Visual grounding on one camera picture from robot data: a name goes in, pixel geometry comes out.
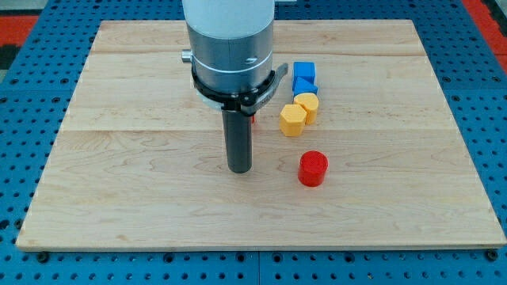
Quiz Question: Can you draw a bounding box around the light wooden board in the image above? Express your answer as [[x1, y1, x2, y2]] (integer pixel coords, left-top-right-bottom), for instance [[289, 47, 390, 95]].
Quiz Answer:
[[17, 20, 506, 252]]

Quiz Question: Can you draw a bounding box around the blue cube block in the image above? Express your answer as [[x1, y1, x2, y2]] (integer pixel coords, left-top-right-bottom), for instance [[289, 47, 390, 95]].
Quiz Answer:
[[292, 62, 316, 88]]

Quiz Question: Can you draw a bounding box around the black clamp ring with lever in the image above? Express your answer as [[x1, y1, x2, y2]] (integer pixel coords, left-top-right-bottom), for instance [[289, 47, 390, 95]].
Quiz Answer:
[[191, 63, 289, 117]]

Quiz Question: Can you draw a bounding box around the red cylinder block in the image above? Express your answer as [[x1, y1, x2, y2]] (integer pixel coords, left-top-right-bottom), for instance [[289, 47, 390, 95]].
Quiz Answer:
[[298, 150, 329, 187]]

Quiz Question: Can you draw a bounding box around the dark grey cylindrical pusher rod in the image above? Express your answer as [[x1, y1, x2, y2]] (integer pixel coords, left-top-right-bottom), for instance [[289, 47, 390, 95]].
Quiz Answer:
[[222, 110, 252, 173]]

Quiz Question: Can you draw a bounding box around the yellow hexagon block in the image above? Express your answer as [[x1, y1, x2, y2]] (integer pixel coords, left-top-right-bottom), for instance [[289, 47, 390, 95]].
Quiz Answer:
[[279, 104, 307, 137]]

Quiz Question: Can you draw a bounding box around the yellow rounded block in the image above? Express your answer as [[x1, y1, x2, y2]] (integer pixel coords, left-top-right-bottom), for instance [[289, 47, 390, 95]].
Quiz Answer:
[[294, 93, 319, 125]]

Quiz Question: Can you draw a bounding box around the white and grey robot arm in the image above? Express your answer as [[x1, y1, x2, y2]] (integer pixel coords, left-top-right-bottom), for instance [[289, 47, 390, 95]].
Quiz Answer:
[[181, 0, 286, 173]]

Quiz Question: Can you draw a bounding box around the blue triangular block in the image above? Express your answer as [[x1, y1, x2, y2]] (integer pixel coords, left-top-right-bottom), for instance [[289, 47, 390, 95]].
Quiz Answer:
[[292, 77, 318, 97]]

